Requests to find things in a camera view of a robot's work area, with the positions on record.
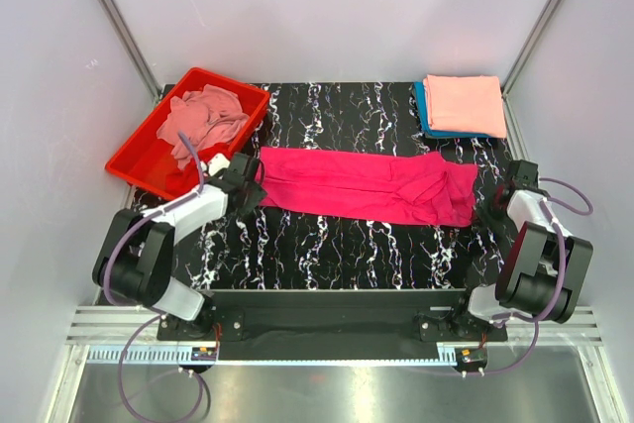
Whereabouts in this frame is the aluminium frame post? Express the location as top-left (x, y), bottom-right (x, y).
top-left (499, 0), bottom-right (595, 95)
top-left (98, 0), bottom-right (162, 100)

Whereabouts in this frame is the aluminium rail profile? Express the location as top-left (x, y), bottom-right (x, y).
top-left (66, 306), bottom-right (158, 345)

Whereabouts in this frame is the white slotted cable duct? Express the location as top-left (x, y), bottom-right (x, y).
top-left (87, 343), bottom-right (457, 367)

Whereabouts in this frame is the black marble table mat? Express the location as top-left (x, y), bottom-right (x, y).
top-left (172, 82), bottom-right (526, 290)

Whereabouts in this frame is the magenta t shirt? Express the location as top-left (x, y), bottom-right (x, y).
top-left (261, 147), bottom-right (478, 227)

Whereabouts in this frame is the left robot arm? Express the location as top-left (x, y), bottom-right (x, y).
top-left (92, 154), bottom-right (266, 340)

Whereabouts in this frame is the red plastic bin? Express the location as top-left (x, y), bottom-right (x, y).
top-left (105, 67), bottom-right (270, 200)

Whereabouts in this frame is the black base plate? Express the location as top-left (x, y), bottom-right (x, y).
top-left (157, 289), bottom-right (507, 353)

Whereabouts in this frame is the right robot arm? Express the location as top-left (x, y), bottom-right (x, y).
top-left (449, 159), bottom-right (593, 341)

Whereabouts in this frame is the folded blue t shirt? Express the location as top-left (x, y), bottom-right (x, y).
top-left (413, 81), bottom-right (488, 140)

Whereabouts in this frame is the folded salmon t shirt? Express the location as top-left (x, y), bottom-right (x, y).
top-left (423, 75), bottom-right (507, 139)

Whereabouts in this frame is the dusty pink t shirt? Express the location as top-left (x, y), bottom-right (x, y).
top-left (157, 84), bottom-right (249, 169)

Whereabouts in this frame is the right aluminium frame post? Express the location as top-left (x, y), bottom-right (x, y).
top-left (499, 0), bottom-right (595, 95)

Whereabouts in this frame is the left aluminium frame post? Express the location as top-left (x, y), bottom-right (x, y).
top-left (98, 0), bottom-right (162, 100)

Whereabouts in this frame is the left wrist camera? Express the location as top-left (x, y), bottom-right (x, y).
top-left (205, 154), bottom-right (230, 176)

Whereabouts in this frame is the red t shirt in bin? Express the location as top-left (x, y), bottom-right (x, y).
top-left (165, 143), bottom-right (230, 198)

